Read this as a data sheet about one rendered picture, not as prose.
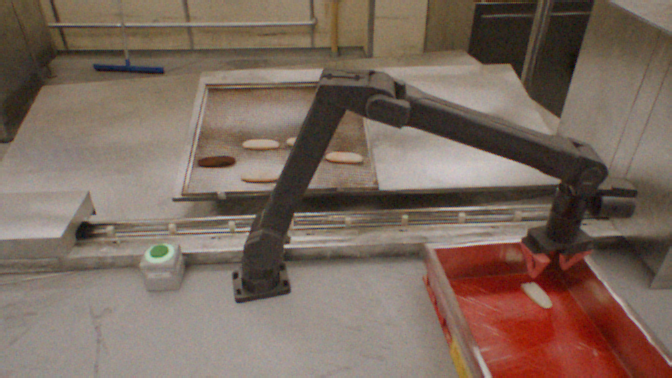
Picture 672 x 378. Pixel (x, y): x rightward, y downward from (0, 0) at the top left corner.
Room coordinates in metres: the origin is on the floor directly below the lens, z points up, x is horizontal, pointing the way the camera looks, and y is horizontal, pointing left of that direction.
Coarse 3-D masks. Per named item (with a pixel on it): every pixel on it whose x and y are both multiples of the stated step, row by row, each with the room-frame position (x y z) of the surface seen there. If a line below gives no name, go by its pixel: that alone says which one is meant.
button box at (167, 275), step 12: (180, 252) 0.84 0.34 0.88; (144, 264) 0.78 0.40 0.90; (156, 264) 0.78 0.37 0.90; (168, 264) 0.78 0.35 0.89; (180, 264) 0.82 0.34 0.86; (144, 276) 0.78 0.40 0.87; (156, 276) 0.78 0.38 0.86; (168, 276) 0.78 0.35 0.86; (180, 276) 0.81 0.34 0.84; (156, 288) 0.78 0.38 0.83; (168, 288) 0.78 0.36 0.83
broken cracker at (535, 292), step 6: (522, 288) 0.78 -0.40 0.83; (528, 288) 0.78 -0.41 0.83; (534, 288) 0.78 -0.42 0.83; (540, 288) 0.78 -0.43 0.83; (528, 294) 0.76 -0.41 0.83; (534, 294) 0.76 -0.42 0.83; (540, 294) 0.76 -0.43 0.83; (534, 300) 0.75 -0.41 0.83; (540, 300) 0.74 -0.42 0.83; (546, 300) 0.74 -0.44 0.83; (540, 306) 0.73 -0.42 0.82; (546, 306) 0.73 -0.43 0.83
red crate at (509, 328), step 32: (480, 288) 0.78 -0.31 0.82; (512, 288) 0.78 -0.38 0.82; (544, 288) 0.79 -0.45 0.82; (480, 320) 0.70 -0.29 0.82; (512, 320) 0.70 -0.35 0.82; (544, 320) 0.70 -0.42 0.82; (576, 320) 0.70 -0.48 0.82; (480, 352) 0.62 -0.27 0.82; (512, 352) 0.62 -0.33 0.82; (544, 352) 0.62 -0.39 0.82; (576, 352) 0.62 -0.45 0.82; (608, 352) 0.62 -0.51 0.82
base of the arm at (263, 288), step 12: (240, 276) 0.81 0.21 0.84; (252, 276) 0.77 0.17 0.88; (264, 276) 0.77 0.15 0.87; (276, 276) 0.78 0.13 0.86; (288, 276) 0.81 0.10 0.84; (240, 288) 0.77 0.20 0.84; (252, 288) 0.76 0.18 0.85; (264, 288) 0.76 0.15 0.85; (276, 288) 0.77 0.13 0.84; (288, 288) 0.77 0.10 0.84; (240, 300) 0.74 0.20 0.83; (252, 300) 0.75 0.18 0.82
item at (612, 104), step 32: (608, 0) 1.25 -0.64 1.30; (640, 0) 1.25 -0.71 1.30; (608, 32) 1.21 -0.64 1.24; (640, 32) 1.10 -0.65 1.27; (576, 64) 1.31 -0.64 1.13; (608, 64) 1.17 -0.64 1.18; (640, 64) 1.06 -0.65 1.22; (576, 96) 1.26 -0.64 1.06; (608, 96) 1.13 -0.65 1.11; (640, 96) 1.03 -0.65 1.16; (576, 128) 1.22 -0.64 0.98; (608, 128) 1.09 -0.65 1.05; (640, 128) 0.99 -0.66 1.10; (608, 160) 1.05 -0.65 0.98; (640, 160) 0.95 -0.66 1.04; (640, 192) 0.92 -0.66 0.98; (640, 224) 0.88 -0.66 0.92; (640, 256) 0.85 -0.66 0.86
